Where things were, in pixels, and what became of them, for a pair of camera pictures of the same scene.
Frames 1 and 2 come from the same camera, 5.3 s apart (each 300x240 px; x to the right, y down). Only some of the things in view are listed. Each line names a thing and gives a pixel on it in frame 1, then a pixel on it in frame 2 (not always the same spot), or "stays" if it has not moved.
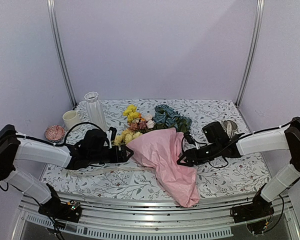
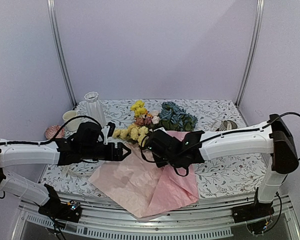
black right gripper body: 214,153 -> 160,162
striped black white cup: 231,127 stays
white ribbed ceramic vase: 95,110 stays
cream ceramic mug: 70,118 stays
